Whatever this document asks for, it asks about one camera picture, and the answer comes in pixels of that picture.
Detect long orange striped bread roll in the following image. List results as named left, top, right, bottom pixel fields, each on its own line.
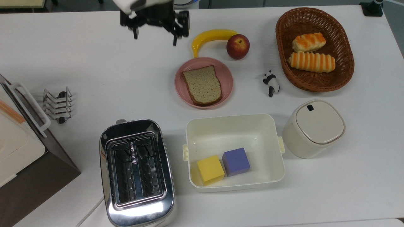
left=287, top=52, right=336, bottom=73

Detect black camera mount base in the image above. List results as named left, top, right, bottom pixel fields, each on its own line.
left=360, top=0, right=387, bottom=17

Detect red apple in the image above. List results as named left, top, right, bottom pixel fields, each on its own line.
left=226, top=34, right=250, bottom=60

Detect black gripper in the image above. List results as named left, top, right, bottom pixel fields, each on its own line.
left=120, top=2, right=190, bottom=47

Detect yellow banana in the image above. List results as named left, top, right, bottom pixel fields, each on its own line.
left=192, top=29, right=239, bottom=58

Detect cream chrome toaster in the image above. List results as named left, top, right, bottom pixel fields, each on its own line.
left=99, top=119, right=177, bottom=227

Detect short orange striped bread roll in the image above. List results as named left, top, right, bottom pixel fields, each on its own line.
left=292, top=32, right=327, bottom=53

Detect cream lidded canister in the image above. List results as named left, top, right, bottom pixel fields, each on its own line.
left=282, top=99, right=346, bottom=159

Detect brown bread slice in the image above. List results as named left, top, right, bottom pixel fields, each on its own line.
left=181, top=65, right=223, bottom=107

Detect purple cube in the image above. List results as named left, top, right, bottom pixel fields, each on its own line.
left=222, top=147, right=251, bottom=177

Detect brown wicker basket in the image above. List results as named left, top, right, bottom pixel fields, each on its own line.
left=276, top=7, right=355, bottom=92

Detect white toaster power cable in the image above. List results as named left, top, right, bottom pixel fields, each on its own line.
left=76, top=197, right=105, bottom=227

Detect yellow cube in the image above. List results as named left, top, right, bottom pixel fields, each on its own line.
left=197, top=154, right=225, bottom=186

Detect pink plate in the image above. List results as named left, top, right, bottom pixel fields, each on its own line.
left=175, top=57, right=234, bottom=110

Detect white plastic container box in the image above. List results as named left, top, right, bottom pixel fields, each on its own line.
left=182, top=113, right=286, bottom=193

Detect brown wooden box white handle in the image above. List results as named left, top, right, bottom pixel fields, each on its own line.
left=0, top=74, right=81, bottom=227

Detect panda figurine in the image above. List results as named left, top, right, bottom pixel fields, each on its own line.
left=262, top=70, right=280, bottom=97

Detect silver metal toast rack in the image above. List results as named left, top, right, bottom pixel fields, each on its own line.
left=43, top=87, right=73, bottom=124

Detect cream bread box cabinet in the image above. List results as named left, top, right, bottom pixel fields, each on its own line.
left=0, top=85, right=46, bottom=188

